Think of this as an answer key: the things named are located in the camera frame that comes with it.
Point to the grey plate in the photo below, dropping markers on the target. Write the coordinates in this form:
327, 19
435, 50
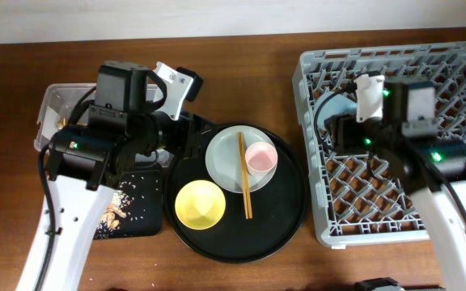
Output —
222, 159

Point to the clear plastic waste bin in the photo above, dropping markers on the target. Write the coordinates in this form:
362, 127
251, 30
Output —
59, 100

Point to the grey dishwasher rack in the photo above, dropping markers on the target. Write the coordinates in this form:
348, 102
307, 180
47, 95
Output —
354, 199

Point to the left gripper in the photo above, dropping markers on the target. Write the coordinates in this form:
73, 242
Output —
190, 141

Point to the pink cup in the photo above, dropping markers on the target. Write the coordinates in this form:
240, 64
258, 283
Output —
261, 157

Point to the black rectangular tray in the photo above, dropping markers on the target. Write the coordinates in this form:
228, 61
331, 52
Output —
153, 189

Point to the round black serving tray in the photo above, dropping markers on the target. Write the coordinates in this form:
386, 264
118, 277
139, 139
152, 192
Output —
278, 209

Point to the yellow bowl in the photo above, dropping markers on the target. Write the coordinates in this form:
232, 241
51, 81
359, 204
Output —
200, 205

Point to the wooden chopstick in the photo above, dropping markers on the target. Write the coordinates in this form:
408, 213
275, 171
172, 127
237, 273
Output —
248, 202
242, 169

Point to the blue cup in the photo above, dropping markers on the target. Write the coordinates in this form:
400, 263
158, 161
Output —
331, 104

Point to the food scraps pile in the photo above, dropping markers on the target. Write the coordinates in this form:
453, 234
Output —
125, 216

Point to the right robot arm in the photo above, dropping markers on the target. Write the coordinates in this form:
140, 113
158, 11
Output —
395, 120

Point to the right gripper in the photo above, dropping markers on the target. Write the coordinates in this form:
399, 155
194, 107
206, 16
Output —
343, 130

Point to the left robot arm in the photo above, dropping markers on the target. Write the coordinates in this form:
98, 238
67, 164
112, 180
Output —
132, 110

